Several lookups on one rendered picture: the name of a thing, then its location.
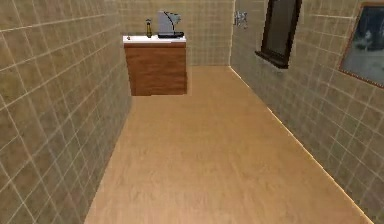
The brown wooden cupboard white top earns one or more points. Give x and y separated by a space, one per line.
156 68

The grey coffee machine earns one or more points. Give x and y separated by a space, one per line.
166 24

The olive green bottle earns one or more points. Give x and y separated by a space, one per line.
148 29

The dark framed window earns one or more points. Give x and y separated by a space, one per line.
280 31

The small white wall fixture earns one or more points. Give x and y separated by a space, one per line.
240 19

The brown framed wall picture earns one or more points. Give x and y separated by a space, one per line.
365 43

